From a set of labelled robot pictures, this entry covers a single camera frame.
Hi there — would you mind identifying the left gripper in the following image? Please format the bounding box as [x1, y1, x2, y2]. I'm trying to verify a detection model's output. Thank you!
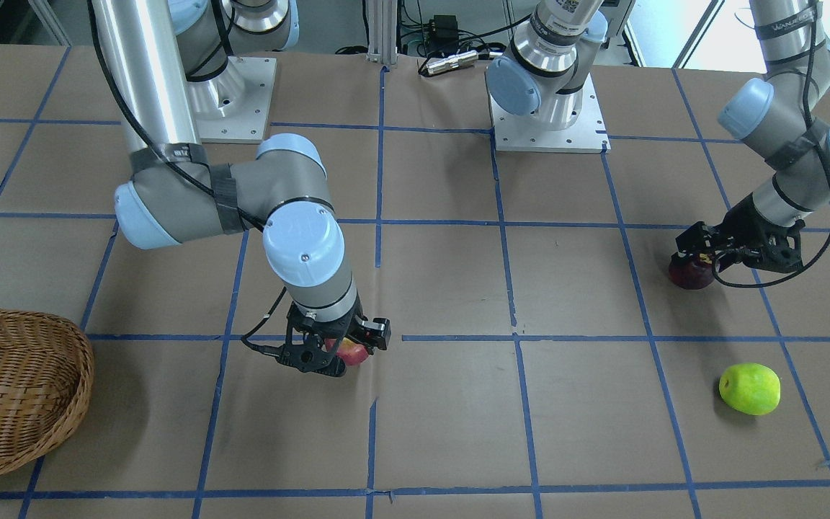
[705, 196, 805, 273]

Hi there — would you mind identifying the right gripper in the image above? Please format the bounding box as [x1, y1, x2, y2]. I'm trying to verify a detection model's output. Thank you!
[277, 303, 366, 377]

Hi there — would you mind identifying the red yellow apple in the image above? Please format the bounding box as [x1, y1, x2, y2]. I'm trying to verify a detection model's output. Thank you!
[336, 338, 370, 367]

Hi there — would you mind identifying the dark red apple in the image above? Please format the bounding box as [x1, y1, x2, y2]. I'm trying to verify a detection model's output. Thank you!
[668, 253, 715, 291]

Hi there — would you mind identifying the green apple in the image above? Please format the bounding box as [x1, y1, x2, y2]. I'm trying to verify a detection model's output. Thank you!
[718, 363, 781, 416]

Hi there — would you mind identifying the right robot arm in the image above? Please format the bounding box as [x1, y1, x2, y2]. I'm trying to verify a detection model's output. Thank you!
[88, 1, 390, 377]

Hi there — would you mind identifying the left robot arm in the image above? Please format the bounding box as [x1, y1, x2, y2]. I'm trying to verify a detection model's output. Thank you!
[486, 1, 830, 290]

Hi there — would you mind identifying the woven wicker basket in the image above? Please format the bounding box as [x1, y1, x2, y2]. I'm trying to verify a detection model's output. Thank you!
[0, 309, 94, 476]

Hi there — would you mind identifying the silver metal connector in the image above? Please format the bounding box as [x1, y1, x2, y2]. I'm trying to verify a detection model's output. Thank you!
[421, 50, 480, 78]

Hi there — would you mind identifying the black power adapter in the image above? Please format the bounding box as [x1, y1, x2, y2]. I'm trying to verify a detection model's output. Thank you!
[428, 14, 459, 44]

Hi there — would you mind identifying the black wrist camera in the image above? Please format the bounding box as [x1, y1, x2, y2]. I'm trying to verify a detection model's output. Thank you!
[352, 316, 392, 355]

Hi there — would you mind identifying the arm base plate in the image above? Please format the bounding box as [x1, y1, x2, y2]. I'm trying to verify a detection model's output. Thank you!
[488, 76, 612, 154]
[187, 57, 277, 144]

